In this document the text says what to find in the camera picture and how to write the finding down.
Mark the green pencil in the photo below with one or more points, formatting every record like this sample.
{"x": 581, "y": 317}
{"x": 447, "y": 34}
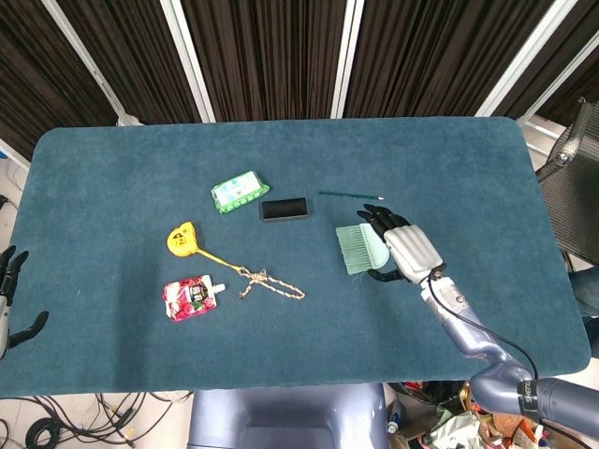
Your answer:
{"x": 351, "y": 195}

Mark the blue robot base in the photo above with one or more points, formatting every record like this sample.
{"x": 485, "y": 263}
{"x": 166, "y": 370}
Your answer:
{"x": 285, "y": 416}

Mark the red drink pouch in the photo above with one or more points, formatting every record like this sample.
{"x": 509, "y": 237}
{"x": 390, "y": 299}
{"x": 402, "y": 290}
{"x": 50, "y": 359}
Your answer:
{"x": 192, "y": 297}

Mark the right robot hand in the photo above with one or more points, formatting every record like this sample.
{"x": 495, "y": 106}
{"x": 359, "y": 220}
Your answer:
{"x": 412, "y": 248}

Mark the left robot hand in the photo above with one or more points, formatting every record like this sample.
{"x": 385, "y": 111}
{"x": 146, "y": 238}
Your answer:
{"x": 10, "y": 276}

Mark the black mesh chair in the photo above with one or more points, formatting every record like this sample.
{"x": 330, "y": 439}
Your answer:
{"x": 573, "y": 187}

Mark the green wet wipes pack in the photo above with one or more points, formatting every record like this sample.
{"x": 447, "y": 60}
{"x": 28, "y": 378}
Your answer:
{"x": 239, "y": 192}

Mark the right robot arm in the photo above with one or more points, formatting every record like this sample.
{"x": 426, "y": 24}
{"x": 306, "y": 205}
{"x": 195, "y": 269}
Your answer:
{"x": 482, "y": 341}

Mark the mint green brush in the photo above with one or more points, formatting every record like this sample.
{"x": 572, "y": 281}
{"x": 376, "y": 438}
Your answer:
{"x": 358, "y": 248}

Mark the black rectangular box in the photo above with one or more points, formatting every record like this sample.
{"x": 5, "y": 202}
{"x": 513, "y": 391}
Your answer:
{"x": 284, "y": 209}

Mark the blue table mat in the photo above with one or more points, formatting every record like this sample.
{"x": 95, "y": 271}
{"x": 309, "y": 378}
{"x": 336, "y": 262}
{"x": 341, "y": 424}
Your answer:
{"x": 299, "y": 196}

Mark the yellow tape measure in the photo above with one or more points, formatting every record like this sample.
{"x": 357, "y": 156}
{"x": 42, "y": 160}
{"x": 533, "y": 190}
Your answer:
{"x": 181, "y": 239}

